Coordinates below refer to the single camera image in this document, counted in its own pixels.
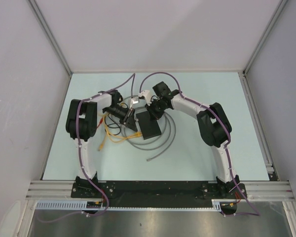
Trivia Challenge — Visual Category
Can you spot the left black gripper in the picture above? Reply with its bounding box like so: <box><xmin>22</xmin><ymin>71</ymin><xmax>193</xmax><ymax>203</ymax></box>
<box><xmin>103</xmin><ymin>105</ymin><xmax>138</xmax><ymax>132</ymax></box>

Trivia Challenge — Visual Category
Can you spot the black network switch box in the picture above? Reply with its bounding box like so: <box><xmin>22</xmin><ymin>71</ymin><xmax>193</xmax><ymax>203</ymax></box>
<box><xmin>136</xmin><ymin>111</ymin><xmax>161</xmax><ymax>140</ymax></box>

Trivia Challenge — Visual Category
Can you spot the black power cable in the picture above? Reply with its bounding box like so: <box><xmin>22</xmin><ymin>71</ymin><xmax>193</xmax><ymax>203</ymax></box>
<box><xmin>103</xmin><ymin>102</ymin><xmax>136</xmax><ymax>136</ymax></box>

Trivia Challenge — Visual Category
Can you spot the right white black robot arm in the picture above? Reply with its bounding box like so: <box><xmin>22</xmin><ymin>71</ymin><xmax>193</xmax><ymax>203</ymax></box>
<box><xmin>138</xmin><ymin>82</ymin><xmax>240</xmax><ymax>198</ymax></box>

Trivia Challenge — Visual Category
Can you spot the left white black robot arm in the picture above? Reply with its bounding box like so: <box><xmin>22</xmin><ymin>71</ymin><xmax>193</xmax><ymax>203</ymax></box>
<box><xmin>66</xmin><ymin>89</ymin><xmax>138</xmax><ymax>198</ymax></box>

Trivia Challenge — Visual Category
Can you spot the grey ethernet cable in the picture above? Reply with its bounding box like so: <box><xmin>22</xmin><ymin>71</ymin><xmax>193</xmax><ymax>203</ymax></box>
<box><xmin>120</xmin><ymin>111</ymin><xmax>177</xmax><ymax>163</ymax></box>

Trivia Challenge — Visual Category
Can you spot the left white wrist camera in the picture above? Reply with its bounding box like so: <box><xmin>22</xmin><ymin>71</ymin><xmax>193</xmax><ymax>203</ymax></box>
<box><xmin>130</xmin><ymin>97</ymin><xmax>140</xmax><ymax>108</ymax></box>

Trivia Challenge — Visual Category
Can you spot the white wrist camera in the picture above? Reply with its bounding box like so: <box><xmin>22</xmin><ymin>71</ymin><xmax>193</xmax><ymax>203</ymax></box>
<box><xmin>130</xmin><ymin>97</ymin><xmax>140</xmax><ymax>108</ymax></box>
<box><xmin>138</xmin><ymin>90</ymin><xmax>153</xmax><ymax>106</ymax></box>

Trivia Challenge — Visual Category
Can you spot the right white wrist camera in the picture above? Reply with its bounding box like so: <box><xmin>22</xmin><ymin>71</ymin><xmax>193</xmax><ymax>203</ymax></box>
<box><xmin>138</xmin><ymin>90</ymin><xmax>153</xmax><ymax>106</ymax></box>

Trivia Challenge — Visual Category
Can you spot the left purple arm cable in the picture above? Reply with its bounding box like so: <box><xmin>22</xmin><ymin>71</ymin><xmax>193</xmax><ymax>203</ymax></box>
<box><xmin>37</xmin><ymin>73</ymin><xmax>136</xmax><ymax>223</ymax></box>

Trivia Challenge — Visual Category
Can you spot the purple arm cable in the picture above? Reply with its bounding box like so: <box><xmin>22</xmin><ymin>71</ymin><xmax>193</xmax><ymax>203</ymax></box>
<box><xmin>37</xmin><ymin>73</ymin><xmax>136</xmax><ymax>223</ymax></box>
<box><xmin>139</xmin><ymin>72</ymin><xmax>261</xmax><ymax>217</ymax></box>

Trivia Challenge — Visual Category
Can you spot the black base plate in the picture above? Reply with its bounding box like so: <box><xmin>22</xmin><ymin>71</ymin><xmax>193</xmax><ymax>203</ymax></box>
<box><xmin>71</xmin><ymin>177</ymin><xmax>247</xmax><ymax>209</ymax></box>

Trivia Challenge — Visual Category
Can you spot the right aluminium side rail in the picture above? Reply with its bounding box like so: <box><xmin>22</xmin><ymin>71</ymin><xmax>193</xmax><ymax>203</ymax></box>
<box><xmin>238</xmin><ymin>72</ymin><xmax>278</xmax><ymax>181</ymax></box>

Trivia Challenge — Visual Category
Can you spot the white slotted cable duct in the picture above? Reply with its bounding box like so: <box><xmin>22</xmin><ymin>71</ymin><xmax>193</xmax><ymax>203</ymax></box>
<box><xmin>36</xmin><ymin>200</ymin><xmax>221</xmax><ymax>212</ymax></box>

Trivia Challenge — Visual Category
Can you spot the aluminium front frame rail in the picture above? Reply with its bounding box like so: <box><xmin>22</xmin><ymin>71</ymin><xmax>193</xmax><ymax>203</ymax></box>
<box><xmin>26</xmin><ymin>181</ymin><xmax>295</xmax><ymax>201</ymax></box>

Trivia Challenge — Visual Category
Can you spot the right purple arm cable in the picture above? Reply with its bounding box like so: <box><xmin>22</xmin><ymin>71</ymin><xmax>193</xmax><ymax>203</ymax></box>
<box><xmin>139</xmin><ymin>72</ymin><xmax>261</xmax><ymax>217</ymax></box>

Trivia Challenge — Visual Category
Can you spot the left aluminium corner post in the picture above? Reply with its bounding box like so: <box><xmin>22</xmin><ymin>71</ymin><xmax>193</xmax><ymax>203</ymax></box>
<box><xmin>27</xmin><ymin>0</ymin><xmax>73</xmax><ymax>77</ymax></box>

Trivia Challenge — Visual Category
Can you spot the aluminium corner post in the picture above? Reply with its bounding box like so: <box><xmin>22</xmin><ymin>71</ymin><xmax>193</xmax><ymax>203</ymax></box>
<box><xmin>242</xmin><ymin>0</ymin><xmax>290</xmax><ymax>76</ymax></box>
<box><xmin>27</xmin><ymin>0</ymin><xmax>73</xmax><ymax>77</ymax></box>

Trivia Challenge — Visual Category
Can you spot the right aluminium corner post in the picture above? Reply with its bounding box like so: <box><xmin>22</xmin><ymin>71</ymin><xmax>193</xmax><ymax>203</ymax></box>
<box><xmin>242</xmin><ymin>0</ymin><xmax>290</xmax><ymax>76</ymax></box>

